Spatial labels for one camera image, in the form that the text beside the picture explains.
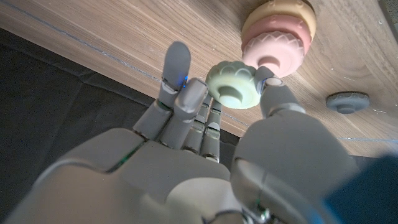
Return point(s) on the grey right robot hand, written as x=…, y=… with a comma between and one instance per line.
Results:
x=155, y=180

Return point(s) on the green toy disc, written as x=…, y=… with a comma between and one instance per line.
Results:
x=233, y=84

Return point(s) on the red toy disc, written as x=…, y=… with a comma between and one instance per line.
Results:
x=276, y=25

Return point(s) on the grey toy disc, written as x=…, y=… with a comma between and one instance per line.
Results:
x=347, y=101

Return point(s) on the large orange toy disc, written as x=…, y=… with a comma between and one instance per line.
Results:
x=280, y=7

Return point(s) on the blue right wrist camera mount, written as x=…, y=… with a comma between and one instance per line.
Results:
x=367, y=193

